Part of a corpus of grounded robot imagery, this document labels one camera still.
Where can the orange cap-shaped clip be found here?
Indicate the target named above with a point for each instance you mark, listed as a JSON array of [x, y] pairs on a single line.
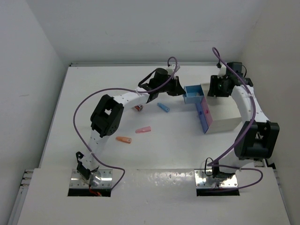
[[124, 139]]

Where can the metal base plate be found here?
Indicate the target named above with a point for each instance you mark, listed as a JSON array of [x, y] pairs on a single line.
[[99, 179], [206, 181]]

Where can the pink cap-shaped clip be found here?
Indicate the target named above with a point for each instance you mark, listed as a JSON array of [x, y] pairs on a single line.
[[143, 130]]

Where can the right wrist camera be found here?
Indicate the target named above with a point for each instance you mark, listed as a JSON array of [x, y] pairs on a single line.
[[222, 70]]

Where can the clear tube with pink cap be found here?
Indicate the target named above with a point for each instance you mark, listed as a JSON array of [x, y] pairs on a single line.
[[138, 107]]

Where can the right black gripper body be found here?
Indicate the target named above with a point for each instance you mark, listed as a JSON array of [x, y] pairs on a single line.
[[217, 86]]

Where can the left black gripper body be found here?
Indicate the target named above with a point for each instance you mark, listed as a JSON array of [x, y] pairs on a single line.
[[171, 87]]

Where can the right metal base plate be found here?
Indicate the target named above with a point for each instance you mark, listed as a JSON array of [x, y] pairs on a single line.
[[206, 181]]

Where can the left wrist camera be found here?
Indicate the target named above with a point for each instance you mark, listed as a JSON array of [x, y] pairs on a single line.
[[172, 69]]

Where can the blue drawer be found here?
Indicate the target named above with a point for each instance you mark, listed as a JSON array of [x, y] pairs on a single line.
[[190, 96]]

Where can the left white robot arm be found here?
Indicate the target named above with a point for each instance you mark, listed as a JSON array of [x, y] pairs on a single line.
[[106, 117]]

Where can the pink drawer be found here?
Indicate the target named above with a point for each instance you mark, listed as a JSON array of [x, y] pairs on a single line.
[[206, 112]]

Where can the white drawer cabinet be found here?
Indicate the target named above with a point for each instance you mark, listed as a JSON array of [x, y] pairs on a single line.
[[224, 111]]

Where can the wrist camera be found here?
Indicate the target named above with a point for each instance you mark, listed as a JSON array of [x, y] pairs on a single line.
[[222, 70], [172, 69]]

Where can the purple bottom drawer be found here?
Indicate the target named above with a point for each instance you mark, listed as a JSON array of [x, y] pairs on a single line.
[[202, 118]]

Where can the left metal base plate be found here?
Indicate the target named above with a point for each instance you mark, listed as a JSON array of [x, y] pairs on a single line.
[[99, 179]]

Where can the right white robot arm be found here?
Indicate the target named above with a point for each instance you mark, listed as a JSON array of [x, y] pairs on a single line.
[[258, 135]]

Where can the blue cap-shaped clip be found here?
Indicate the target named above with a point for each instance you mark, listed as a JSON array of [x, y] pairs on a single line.
[[163, 107]]

